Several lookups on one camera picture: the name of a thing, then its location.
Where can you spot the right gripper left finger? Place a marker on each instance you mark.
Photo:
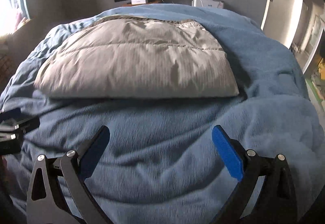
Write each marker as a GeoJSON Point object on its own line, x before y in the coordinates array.
{"type": "Point", "coordinates": [45, 200]}

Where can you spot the wooden nightstand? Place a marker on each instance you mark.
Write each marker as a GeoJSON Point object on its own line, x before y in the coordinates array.
{"type": "Point", "coordinates": [150, 2]}

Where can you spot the small white box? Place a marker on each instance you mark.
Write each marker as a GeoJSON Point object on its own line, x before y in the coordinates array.
{"type": "Point", "coordinates": [139, 2]}

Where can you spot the white bedroom door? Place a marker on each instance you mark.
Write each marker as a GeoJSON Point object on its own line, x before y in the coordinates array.
{"type": "Point", "coordinates": [280, 20]}

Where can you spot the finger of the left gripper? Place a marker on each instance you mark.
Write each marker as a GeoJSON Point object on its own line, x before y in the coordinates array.
{"type": "Point", "coordinates": [6, 115]}
{"type": "Point", "coordinates": [28, 123]}

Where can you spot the grid pattern basket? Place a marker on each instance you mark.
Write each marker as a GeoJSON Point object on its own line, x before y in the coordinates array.
{"type": "Point", "coordinates": [6, 68]}

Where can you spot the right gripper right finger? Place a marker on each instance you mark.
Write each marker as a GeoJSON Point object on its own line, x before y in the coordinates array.
{"type": "Point", "coordinates": [276, 202]}

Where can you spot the blue fleece bed blanket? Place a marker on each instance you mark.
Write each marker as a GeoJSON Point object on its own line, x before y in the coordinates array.
{"type": "Point", "coordinates": [161, 165]}

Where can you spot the cream hooded puffer jacket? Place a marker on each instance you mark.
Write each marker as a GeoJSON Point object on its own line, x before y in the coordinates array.
{"type": "Point", "coordinates": [125, 56]}

